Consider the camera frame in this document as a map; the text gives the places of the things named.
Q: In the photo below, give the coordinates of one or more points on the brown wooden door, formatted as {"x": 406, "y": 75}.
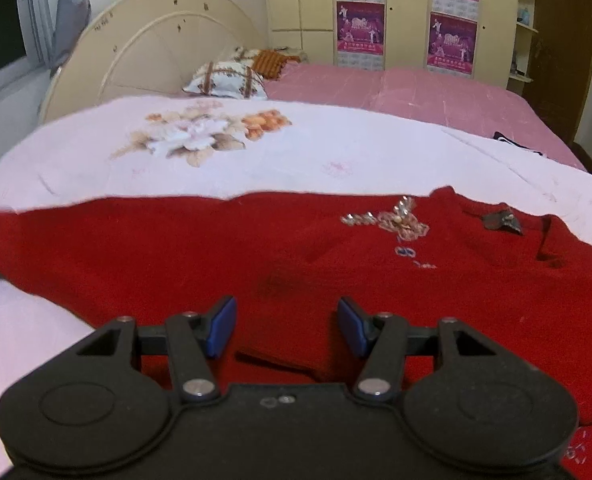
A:
{"x": 565, "y": 45}

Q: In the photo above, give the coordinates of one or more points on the blue shelf item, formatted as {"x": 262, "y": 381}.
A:
{"x": 524, "y": 15}

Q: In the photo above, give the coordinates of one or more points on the orange striped pillow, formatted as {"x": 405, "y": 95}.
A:
{"x": 273, "y": 62}

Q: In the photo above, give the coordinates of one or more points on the white window frame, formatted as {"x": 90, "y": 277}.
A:
{"x": 33, "y": 15}

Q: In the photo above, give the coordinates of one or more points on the black cloth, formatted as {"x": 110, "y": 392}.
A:
{"x": 513, "y": 142}

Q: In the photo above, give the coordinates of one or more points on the cream corner shelf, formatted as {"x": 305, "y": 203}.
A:
{"x": 523, "y": 35}

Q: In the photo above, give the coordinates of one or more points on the white floral blanket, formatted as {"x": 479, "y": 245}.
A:
{"x": 326, "y": 150}

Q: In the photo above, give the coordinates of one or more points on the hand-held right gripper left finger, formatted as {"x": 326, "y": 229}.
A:
{"x": 221, "y": 327}

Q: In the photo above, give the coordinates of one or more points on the cream round headboard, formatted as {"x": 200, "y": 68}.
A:
{"x": 141, "y": 45}

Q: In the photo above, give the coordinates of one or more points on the pink bedspread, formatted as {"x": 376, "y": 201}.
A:
{"x": 400, "y": 90}

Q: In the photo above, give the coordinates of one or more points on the cream wardrobe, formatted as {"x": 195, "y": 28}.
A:
{"x": 405, "y": 10}

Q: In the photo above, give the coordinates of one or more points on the grey curtain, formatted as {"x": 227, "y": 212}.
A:
{"x": 71, "y": 10}

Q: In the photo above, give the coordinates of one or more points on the white patterned pillow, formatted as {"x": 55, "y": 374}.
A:
{"x": 226, "y": 80}
{"x": 243, "y": 55}

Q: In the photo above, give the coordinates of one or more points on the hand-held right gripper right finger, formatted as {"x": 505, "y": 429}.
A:
{"x": 352, "y": 327}

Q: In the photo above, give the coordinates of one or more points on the red knit sweater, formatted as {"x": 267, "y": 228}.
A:
{"x": 176, "y": 260}

